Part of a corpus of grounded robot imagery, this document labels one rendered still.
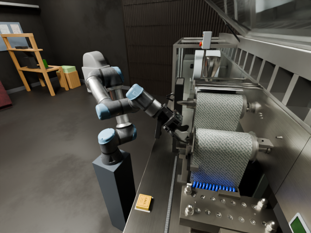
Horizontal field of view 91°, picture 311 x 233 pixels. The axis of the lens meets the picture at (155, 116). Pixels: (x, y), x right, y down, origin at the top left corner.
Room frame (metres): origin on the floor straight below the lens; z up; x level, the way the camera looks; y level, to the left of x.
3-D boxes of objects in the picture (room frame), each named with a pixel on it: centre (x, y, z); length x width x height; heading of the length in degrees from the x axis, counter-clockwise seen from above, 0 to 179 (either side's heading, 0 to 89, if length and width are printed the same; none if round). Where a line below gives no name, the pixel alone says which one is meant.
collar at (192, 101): (0.84, -0.22, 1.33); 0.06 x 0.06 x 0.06; 77
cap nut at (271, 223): (0.30, -0.45, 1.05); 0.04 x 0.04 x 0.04
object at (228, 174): (0.51, -0.29, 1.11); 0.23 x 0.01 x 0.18; 77
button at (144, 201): (0.49, 0.07, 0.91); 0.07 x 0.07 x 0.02; 77
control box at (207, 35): (1.12, -0.34, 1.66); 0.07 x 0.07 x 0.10; 79
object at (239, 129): (1.56, -0.77, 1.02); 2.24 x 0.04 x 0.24; 167
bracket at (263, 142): (0.52, -0.48, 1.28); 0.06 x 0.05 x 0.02; 77
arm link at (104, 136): (0.85, 0.33, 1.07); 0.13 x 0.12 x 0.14; 120
